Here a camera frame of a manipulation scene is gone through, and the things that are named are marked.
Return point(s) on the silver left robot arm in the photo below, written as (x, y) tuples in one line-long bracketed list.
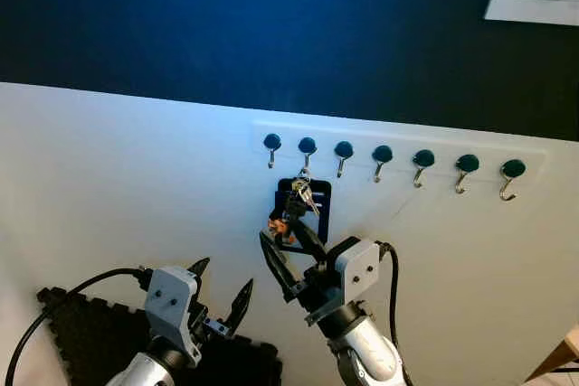
[(136, 373)]

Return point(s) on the black foam puzzle mat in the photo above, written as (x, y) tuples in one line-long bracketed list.
[(90, 336)]

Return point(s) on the dark green knob wall hook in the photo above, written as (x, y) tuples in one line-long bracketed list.
[(382, 153), (271, 142), (422, 158), (513, 169), (307, 145), (467, 164), (343, 149)]

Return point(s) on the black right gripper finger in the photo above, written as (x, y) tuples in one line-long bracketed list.
[(311, 249), (280, 268)]

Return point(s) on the white wall hook rail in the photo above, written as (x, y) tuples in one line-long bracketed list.
[(403, 140)]

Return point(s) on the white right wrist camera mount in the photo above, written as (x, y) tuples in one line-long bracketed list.
[(360, 264)]

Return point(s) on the black rectangular wall frame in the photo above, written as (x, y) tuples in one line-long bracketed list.
[(323, 201)]

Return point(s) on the silver keys with orange charm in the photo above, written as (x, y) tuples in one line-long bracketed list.
[(303, 194)]

